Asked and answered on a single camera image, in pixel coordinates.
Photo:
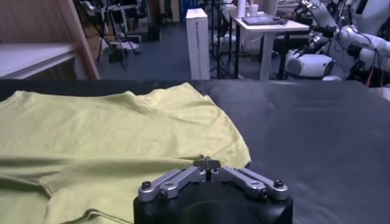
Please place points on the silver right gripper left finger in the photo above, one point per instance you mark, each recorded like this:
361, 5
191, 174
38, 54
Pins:
176, 182

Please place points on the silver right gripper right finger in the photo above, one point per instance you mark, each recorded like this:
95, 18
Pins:
250, 182

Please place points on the yellow-green t-shirt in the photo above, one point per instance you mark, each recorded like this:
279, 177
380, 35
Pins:
106, 137

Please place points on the black plastic table cover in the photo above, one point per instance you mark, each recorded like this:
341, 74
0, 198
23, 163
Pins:
320, 146

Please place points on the white humanoid robot with base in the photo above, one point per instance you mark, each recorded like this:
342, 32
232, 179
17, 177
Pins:
307, 64

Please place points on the tall white cardboard box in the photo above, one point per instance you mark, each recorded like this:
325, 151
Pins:
198, 45

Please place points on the black tripod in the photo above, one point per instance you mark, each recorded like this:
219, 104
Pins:
117, 45

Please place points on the white standing desk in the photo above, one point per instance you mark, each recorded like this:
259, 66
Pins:
268, 30

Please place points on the grey closed laptop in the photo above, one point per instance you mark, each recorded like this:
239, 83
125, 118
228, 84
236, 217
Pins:
262, 19

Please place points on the white cup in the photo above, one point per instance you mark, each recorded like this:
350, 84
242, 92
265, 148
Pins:
253, 9

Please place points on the white water bottle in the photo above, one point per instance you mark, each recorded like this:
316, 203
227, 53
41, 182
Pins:
241, 9

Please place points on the wooden partition screen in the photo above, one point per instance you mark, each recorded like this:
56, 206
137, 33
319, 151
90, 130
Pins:
30, 18

